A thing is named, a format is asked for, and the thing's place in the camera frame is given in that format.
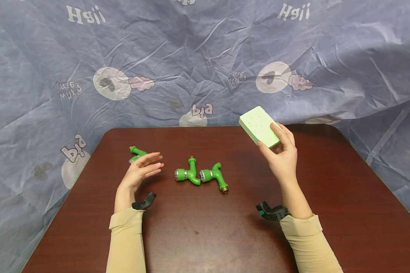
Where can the person's right hand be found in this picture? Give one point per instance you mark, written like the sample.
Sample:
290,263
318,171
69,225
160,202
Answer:
285,161

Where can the person's left hand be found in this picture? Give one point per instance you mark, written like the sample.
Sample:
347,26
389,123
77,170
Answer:
135,176

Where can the person's left fingers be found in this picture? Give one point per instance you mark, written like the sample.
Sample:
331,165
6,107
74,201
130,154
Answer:
150,163

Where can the green plastic faucet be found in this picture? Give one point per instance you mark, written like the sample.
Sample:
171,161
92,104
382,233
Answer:
192,174
137,151
217,175

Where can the light green sponge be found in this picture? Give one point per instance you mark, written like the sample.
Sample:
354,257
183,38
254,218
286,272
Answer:
258,123

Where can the person's left forearm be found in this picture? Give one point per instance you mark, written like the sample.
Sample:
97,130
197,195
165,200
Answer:
126,235

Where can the person's right forearm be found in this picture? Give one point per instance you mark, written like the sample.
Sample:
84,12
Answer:
305,239

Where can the black wrist band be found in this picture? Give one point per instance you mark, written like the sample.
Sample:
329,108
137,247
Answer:
273,212
144,203

